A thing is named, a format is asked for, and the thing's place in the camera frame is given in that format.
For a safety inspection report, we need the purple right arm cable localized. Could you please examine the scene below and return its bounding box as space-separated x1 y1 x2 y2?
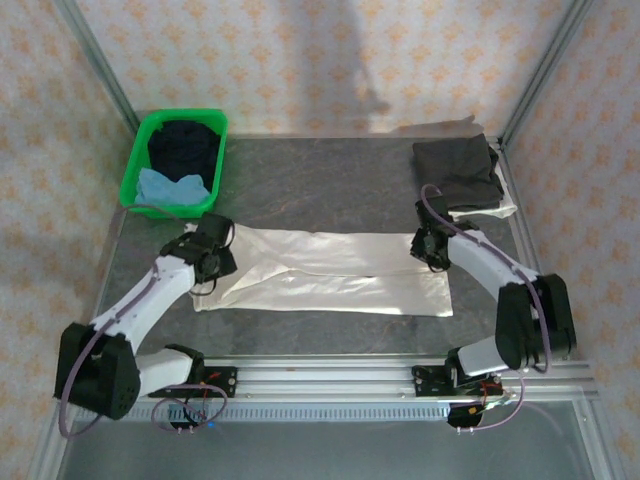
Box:
421 183 551 435

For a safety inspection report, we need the aluminium mounting rail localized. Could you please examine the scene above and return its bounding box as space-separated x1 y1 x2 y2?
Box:
52 353 599 404

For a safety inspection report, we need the folded dark grey t-shirt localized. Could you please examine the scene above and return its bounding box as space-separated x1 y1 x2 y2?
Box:
412 132 504 213

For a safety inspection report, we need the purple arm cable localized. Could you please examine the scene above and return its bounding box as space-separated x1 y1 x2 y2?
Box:
57 202 230 440
421 183 551 435

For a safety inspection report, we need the grey metal lower shelf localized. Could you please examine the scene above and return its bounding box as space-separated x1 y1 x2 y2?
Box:
54 422 599 480

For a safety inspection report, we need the light blue t-shirt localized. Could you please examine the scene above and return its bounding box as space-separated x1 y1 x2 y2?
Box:
134 167 211 207

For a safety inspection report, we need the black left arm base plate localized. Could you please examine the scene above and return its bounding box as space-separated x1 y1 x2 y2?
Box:
147 367 239 400

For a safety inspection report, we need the aluminium table edge rail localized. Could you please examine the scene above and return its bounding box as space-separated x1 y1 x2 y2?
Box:
484 135 556 281

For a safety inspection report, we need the grey slotted cable duct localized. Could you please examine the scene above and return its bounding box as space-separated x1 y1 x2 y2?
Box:
79 403 451 424

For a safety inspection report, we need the red orange wire bundle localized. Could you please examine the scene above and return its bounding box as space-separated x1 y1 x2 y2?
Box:
182 370 224 401
477 382 516 411

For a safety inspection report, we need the green plastic basket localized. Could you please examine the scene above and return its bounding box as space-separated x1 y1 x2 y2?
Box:
118 108 230 220

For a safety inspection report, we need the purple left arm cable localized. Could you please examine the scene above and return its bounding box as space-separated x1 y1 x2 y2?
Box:
57 202 230 440

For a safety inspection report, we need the folded plain white t-shirt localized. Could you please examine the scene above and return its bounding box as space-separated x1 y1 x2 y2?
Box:
447 144 517 221

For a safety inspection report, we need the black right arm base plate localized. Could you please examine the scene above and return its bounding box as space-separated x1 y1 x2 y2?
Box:
412 366 469 399

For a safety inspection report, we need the white t-shirt with robot print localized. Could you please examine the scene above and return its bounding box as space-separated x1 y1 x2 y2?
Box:
182 222 455 319

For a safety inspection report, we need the dark navy t-shirt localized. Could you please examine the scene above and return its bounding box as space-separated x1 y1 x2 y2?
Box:
146 118 222 184

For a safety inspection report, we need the aluminium frame post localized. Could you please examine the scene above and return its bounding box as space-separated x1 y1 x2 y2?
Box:
499 0 594 146
54 0 141 129

